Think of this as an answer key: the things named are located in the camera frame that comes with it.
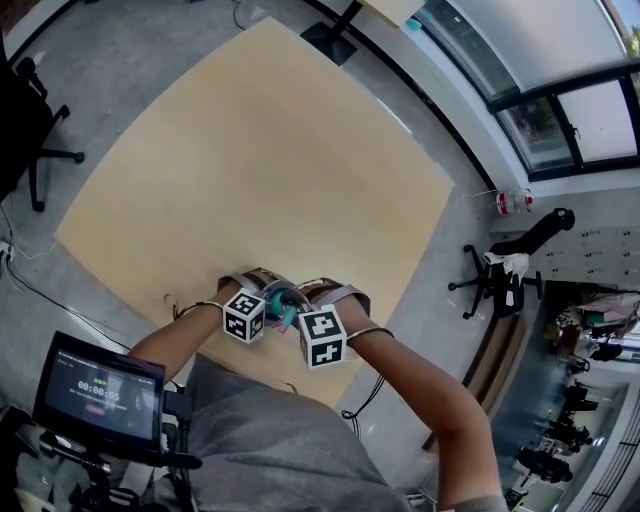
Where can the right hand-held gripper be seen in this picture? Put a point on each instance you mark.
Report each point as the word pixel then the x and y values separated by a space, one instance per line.
pixel 324 340

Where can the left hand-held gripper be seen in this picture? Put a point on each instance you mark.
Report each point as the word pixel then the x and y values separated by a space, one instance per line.
pixel 244 317

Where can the person's right forearm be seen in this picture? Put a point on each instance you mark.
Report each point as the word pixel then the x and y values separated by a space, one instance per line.
pixel 440 415

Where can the person's left forearm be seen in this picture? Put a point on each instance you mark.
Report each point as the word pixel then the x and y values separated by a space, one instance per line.
pixel 170 340

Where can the person's left hand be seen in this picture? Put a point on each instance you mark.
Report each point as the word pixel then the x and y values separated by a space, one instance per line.
pixel 252 280

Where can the person's right hand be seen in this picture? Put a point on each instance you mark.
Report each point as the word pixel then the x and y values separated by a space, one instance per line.
pixel 317 292

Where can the white wrist band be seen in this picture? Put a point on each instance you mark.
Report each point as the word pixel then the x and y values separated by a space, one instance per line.
pixel 370 334
pixel 214 305

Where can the person's grey shirt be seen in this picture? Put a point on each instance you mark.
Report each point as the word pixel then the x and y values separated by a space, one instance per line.
pixel 280 450

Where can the black monitor screen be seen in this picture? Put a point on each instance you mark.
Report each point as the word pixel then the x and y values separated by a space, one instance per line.
pixel 100 395

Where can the stack of wooden planks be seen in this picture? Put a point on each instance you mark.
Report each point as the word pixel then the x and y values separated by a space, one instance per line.
pixel 492 360

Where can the white cloth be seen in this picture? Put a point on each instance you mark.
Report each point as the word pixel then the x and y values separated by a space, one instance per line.
pixel 510 261

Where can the clear jug with red label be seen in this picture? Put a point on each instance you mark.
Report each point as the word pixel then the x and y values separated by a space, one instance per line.
pixel 512 201

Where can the white power strip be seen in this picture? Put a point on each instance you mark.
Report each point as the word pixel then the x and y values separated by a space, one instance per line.
pixel 7 250

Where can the black studio equipment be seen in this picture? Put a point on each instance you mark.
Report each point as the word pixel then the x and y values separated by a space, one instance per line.
pixel 560 440

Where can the cluttered storage shelf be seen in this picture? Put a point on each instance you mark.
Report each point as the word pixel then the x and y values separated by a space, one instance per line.
pixel 600 320

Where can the white locker cabinet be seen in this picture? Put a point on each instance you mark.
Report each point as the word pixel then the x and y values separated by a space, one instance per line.
pixel 590 255

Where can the black high-back office chair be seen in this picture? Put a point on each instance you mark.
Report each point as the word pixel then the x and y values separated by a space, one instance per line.
pixel 20 125

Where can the teal plastic item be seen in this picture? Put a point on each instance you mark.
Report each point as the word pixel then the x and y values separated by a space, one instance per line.
pixel 414 24

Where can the black framed window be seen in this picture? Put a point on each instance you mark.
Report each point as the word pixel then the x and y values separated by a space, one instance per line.
pixel 550 50

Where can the black camera rig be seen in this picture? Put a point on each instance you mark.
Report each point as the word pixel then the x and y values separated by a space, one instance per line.
pixel 100 475

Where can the small wooden pedestal table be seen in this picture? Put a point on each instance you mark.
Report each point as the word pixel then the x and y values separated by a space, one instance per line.
pixel 332 35

